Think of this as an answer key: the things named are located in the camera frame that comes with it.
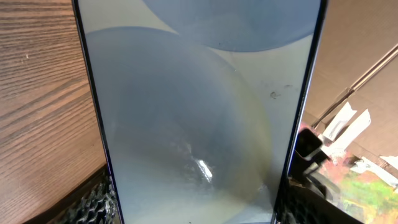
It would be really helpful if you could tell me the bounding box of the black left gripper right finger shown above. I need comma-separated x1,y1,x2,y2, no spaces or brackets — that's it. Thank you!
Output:
275,181,361,224

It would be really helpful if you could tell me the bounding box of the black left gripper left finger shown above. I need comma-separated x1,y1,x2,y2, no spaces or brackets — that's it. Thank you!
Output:
25,166,120,224

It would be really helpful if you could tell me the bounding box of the blue Galaxy smartphone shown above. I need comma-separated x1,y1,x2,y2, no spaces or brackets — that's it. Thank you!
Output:
72,0,328,224

